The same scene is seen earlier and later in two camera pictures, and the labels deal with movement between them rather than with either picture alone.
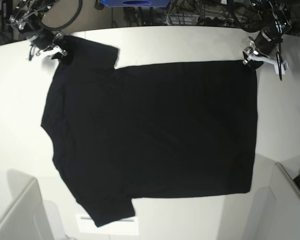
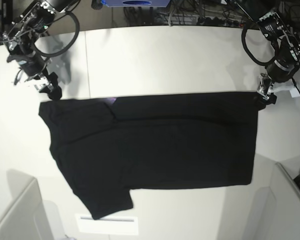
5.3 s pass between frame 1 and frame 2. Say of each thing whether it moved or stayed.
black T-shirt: moved
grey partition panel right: stayed
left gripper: moved
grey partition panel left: stayed
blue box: stayed
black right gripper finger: moved
